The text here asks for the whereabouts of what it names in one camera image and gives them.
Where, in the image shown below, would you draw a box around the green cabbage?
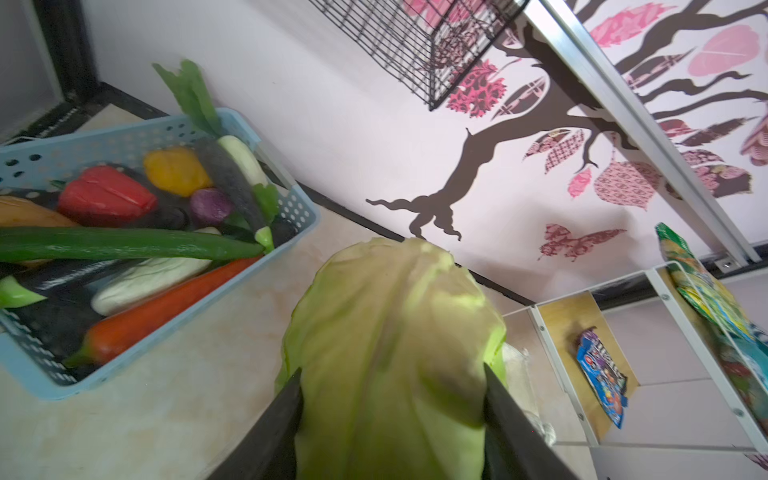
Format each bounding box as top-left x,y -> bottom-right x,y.
275,238 -> 506,479

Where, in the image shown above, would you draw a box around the white wooden two-tier shelf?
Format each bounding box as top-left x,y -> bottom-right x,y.
529,264 -> 767,454

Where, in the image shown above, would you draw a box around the red tomato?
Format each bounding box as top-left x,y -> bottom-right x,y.
57,166 -> 158,227

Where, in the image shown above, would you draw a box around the tan bread loaf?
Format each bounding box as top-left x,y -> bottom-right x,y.
1,196 -> 79,268

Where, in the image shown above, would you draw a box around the green leafy vegetable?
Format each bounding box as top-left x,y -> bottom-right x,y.
152,59 -> 224,138

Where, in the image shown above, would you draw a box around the white radish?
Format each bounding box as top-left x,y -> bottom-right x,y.
91,258 -> 212,316

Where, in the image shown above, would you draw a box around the dark purple eggplant back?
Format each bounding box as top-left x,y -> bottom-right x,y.
193,137 -> 274,253

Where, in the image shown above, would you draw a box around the green yellow snack bag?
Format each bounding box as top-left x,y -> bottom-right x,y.
655,223 -> 767,418

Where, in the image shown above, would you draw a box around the small purple onion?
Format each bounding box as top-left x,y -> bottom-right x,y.
189,188 -> 235,227

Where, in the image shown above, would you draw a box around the dark purple eggplant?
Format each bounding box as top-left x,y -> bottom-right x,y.
1,259 -> 143,309
193,137 -> 274,253

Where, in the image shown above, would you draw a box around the long green cucumber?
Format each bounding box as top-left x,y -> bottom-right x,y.
1,227 -> 264,263

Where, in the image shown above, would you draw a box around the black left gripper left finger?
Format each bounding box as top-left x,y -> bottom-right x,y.
207,369 -> 303,480

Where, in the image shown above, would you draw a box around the long red chili pepper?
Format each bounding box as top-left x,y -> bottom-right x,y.
63,257 -> 259,368

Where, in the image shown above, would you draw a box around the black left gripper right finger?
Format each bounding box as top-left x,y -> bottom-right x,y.
481,364 -> 578,480

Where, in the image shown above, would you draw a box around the dark purple eggplant front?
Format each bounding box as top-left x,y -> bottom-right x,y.
1,259 -> 143,309

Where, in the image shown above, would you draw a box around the yellow bell pepper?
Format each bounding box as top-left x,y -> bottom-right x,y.
143,147 -> 214,198

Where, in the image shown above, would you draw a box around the blue dark candy bag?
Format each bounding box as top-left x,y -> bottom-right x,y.
576,327 -> 628,429

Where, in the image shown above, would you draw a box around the black wire wall basket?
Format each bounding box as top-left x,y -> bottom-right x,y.
310,0 -> 527,111

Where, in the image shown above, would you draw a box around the light blue plastic basket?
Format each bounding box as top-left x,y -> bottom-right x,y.
1,115 -> 319,400

